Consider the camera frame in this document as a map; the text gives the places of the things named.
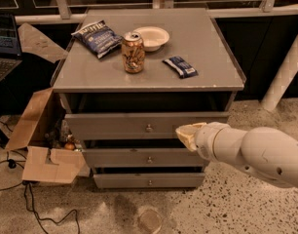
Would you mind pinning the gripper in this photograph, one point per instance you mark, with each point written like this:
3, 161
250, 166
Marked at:
204, 139

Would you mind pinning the grey bottom drawer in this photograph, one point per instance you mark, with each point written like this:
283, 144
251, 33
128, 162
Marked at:
185, 180

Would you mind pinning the grey drawer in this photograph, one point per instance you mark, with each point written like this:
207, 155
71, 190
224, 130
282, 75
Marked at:
142, 157
97, 126
185, 180

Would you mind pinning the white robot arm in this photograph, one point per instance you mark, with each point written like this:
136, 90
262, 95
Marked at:
265, 153

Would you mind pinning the grey top drawer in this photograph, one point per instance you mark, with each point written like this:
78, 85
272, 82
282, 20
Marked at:
97, 126

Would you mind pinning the grey middle drawer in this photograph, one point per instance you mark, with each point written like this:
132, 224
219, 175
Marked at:
142, 157

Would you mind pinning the grey drawer cabinet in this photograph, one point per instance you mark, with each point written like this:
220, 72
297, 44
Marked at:
87, 84

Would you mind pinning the open cardboard box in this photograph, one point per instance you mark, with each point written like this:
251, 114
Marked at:
52, 165

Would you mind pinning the blue snack bar wrapper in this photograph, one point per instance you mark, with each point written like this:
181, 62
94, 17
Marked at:
181, 66

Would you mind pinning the gold drink can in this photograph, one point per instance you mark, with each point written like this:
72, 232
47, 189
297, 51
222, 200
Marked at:
133, 53

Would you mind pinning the white paper bowl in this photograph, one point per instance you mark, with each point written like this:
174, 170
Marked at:
153, 37

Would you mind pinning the small orange bottle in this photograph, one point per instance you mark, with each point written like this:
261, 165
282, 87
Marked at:
70, 145

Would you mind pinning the blue chip bag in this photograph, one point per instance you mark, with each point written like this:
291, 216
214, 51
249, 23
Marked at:
98, 37

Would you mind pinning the white metal railing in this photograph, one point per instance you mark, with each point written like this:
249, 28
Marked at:
261, 34

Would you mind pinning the black laptop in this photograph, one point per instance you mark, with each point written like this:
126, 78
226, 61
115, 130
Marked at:
10, 49

